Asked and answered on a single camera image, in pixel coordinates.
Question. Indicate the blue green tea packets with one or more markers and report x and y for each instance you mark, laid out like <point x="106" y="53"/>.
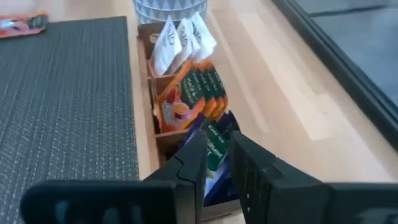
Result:
<point x="217" y="146"/>

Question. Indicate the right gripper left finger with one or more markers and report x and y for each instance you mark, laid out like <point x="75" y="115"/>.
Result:
<point x="155" y="199"/>

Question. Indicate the black metal table frame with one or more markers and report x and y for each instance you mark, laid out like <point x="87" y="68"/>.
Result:
<point x="342" y="67"/>

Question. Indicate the brown wooden tea organizer box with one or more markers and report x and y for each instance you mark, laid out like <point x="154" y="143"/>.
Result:
<point x="169" y="143"/>

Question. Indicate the white orange Tazo tea packet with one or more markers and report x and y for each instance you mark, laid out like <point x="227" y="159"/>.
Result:
<point x="166" y="49"/>
<point x="205" y="37"/>
<point x="189" y="40"/>

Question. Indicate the grey woven placemat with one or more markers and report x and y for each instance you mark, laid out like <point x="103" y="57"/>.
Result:
<point x="62" y="93"/>

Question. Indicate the white triangle-patterned plant pot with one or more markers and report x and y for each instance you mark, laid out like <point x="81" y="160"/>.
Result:
<point x="171" y="11"/>

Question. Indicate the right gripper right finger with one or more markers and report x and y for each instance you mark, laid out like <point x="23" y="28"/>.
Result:
<point x="280" y="193"/>

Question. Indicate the dark purple tea packet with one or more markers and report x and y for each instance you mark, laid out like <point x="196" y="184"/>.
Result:
<point x="231" y="123"/>
<point x="194" y="127"/>

